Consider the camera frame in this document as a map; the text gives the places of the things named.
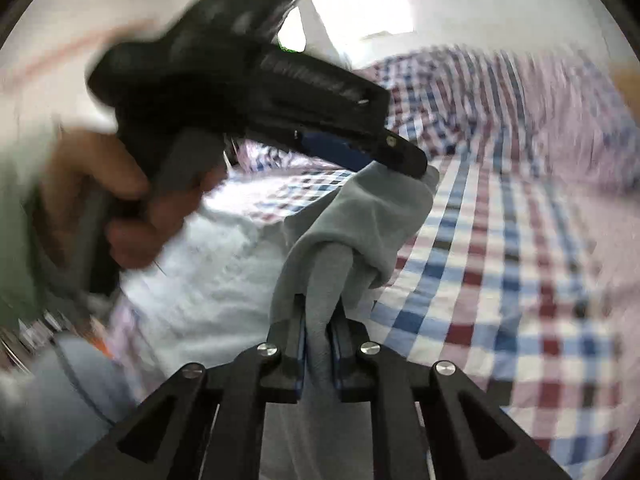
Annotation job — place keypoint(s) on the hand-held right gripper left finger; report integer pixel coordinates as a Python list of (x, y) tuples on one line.
[(285, 360)]

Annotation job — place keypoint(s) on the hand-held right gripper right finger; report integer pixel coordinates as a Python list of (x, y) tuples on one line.
[(345, 360)]

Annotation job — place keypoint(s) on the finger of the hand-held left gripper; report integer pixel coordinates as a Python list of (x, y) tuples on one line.
[(400, 152), (335, 150)]

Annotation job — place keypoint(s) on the grey-green shirt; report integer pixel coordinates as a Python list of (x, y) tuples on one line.
[(350, 220)]

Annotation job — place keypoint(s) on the light denim pants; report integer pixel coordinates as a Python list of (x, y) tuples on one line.
[(200, 285)]

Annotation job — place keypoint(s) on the person's left hand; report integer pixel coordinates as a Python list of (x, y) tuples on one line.
[(100, 165)]

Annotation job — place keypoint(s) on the checked and dotted quilt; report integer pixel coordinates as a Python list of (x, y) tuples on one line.
[(500, 100)]

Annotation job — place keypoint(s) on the checked bedsheet with lace print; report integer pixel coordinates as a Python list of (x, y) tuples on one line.
[(500, 285)]

